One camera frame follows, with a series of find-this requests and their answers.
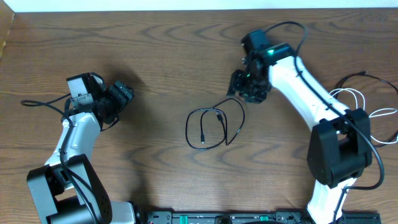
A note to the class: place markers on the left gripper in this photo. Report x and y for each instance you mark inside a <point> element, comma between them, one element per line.
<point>121,94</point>

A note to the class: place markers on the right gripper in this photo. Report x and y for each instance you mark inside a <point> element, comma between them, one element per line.
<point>236,84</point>

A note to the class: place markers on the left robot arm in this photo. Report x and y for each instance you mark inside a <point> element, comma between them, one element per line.
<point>66,189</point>

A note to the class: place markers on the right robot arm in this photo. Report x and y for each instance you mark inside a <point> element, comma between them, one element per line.
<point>339,148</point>

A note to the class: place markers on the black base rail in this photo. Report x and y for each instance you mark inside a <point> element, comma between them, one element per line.
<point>279,217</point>

